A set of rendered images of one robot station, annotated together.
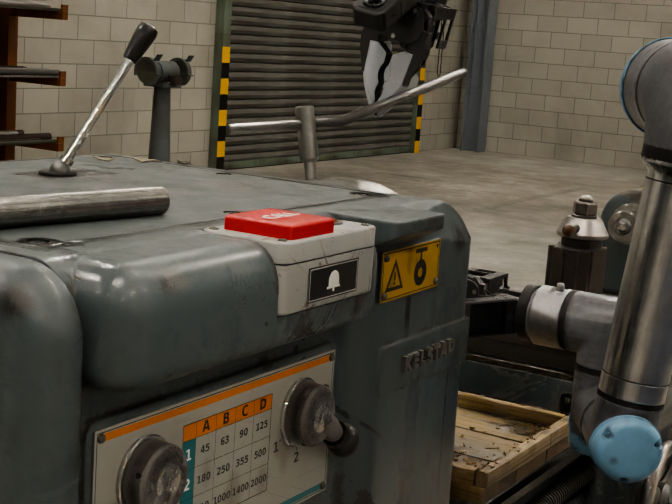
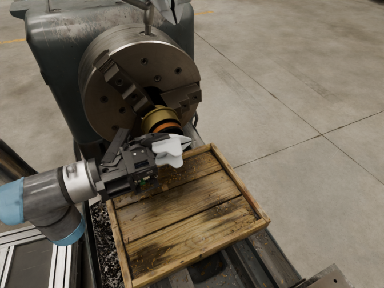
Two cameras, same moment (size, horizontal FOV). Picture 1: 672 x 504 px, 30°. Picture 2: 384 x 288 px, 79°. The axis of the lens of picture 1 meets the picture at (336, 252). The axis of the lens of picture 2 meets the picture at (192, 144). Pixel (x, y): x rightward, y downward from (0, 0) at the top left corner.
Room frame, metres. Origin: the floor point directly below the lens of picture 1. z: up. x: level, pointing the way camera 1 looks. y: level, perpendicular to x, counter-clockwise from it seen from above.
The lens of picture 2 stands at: (1.84, -0.37, 1.44)
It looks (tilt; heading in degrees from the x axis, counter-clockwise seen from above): 45 degrees down; 125
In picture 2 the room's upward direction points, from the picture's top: straight up
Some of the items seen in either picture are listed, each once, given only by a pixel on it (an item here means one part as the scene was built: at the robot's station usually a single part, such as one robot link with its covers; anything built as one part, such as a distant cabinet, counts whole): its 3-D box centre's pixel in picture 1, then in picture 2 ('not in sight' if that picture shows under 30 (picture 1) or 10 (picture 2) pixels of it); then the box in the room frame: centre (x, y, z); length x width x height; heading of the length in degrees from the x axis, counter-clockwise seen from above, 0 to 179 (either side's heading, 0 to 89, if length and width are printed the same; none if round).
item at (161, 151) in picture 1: (161, 125); not in sight; (10.12, 1.48, 0.57); 0.47 x 0.37 x 1.14; 150
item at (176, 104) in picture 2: not in sight; (184, 97); (1.53, 0.05, 1.09); 0.12 x 0.11 x 0.05; 60
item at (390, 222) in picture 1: (382, 228); (28, 10); (1.06, -0.04, 1.24); 0.09 x 0.08 x 0.03; 150
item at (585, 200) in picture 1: (585, 205); not in sight; (1.92, -0.38, 1.17); 0.04 x 0.04 x 0.03
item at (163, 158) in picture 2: not in sight; (175, 156); (1.62, -0.11, 1.06); 0.09 x 0.06 x 0.03; 60
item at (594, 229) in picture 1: (583, 226); not in sight; (1.92, -0.38, 1.13); 0.08 x 0.08 x 0.03
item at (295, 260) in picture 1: (290, 260); not in sight; (0.94, 0.03, 1.23); 0.13 x 0.08 x 0.05; 150
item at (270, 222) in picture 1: (279, 228); not in sight; (0.92, 0.04, 1.26); 0.06 x 0.06 x 0.02; 60
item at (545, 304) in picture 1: (551, 314); (82, 179); (1.52, -0.27, 1.08); 0.08 x 0.05 x 0.08; 150
